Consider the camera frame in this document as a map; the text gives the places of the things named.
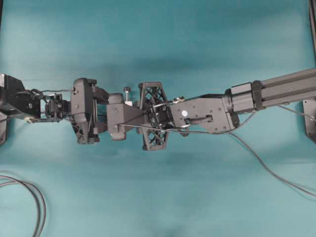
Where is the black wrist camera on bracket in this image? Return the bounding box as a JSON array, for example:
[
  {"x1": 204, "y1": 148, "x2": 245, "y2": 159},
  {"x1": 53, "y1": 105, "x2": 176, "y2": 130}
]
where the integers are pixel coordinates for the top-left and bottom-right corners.
[{"x1": 107, "y1": 93, "x2": 145, "y2": 141}]

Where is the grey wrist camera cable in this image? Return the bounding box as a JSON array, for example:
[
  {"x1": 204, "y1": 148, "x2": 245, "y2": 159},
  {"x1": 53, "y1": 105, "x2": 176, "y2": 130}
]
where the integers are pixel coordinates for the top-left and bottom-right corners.
[{"x1": 114, "y1": 112, "x2": 257, "y2": 135}]

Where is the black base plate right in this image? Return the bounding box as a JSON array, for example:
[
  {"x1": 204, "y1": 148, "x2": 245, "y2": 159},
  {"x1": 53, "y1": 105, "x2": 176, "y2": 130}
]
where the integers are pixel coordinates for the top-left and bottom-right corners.
[{"x1": 302, "y1": 97, "x2": 316, "y2": 143}]

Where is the grey cable loop on table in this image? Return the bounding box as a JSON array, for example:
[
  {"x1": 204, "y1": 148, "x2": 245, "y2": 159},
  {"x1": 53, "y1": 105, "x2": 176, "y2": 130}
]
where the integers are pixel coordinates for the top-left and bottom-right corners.
[{"x1": 0, "y1": 170, "x2": 47, "y2": 237}]

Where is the black knob with silver centre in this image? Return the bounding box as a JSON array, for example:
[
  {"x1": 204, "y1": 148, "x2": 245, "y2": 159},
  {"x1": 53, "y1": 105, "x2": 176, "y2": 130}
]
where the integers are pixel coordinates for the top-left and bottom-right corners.
[{"x1": 123, "y1": 86, "x2": 131, "y2": 102}]

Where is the black frame post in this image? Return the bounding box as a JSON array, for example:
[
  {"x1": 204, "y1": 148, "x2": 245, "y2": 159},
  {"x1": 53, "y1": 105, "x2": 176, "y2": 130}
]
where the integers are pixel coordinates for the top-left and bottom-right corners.
[
  {"x1": 308, "y1": 0, "x2": 316, "y2": 56},
  {"x1": 0, "y1": 0, "x2": 3, "y2": 27}
]

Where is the black frame post left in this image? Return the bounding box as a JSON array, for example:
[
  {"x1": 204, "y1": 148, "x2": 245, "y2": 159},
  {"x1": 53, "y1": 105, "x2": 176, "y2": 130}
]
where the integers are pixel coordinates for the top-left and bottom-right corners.
[{"x1": 0, "y1": 0, "x2": 3, "y2": 27}]

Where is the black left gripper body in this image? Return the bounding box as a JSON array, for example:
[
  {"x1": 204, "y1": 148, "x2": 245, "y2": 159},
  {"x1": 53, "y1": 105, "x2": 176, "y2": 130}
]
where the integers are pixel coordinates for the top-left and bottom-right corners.
[{"x1": 71, "y1": 78, "x2": 109, "y2": 145}]

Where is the black frame post right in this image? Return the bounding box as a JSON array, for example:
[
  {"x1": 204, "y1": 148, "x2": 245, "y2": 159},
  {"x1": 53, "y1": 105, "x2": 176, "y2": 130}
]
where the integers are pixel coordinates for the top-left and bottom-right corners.
[{"x1": 308, "y1": 0, "x2": 316, "y2": 56}]

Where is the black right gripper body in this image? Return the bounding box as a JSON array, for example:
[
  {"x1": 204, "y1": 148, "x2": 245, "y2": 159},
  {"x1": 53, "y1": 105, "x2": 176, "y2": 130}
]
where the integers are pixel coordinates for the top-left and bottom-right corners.
[{"x1": 137, "y1": 82, "x2": 172, "y2": 151}]

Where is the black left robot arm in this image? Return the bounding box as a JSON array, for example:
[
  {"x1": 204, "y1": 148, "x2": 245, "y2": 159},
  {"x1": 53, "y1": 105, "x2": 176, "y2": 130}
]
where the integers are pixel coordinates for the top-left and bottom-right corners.
[{"x1": 0, "y1": 74, "x2": 109, "y2": 144}]

